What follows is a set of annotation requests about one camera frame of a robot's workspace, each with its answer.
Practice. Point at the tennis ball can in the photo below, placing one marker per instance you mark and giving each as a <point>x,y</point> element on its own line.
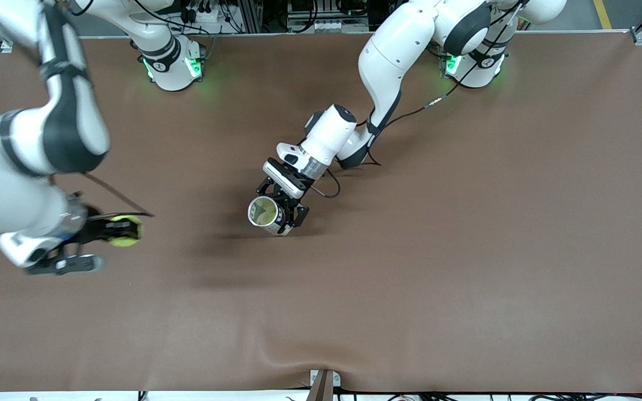
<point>279,225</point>

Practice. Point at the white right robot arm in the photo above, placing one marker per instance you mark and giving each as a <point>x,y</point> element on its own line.
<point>20,195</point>

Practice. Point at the white terminal block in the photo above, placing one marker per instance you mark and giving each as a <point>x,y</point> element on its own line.
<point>321,25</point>

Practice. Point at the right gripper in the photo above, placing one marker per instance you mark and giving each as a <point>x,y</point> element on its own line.
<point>93,227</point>

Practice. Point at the white power strip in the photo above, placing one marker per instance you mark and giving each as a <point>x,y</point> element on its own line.
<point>209,14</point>

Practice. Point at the grey table edge bracket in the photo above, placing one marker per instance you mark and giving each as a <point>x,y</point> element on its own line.
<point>336,379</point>

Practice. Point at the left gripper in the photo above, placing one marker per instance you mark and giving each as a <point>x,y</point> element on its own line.
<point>288,199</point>

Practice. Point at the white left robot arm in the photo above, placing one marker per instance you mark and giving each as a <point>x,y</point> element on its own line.
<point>393,55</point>

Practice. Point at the brown camera post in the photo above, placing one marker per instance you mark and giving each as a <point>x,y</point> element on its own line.
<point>321,390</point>

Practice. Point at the brown table mat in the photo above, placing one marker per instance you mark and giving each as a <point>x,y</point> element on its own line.
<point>321,306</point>

